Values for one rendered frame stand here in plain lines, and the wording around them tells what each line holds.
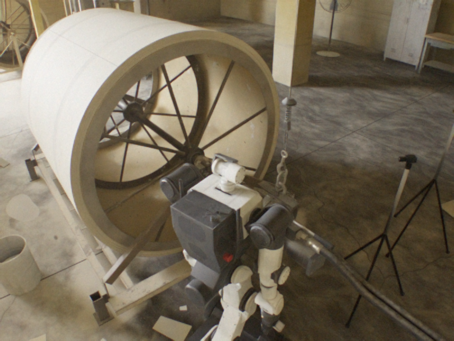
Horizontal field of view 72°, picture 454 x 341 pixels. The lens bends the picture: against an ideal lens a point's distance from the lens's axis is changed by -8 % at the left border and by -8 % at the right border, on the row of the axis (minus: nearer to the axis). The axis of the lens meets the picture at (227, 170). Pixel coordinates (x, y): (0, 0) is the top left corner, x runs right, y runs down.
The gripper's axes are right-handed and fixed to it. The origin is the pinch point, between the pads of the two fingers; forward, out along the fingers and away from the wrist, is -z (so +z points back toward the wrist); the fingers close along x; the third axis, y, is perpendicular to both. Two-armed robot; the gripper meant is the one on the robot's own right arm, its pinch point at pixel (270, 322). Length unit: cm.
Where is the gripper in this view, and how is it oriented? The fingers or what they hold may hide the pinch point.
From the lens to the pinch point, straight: 185.5
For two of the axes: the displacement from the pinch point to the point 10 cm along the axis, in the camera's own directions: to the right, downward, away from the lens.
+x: 6.0, -5.9, 5.4
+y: -7.9, -3.3, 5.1
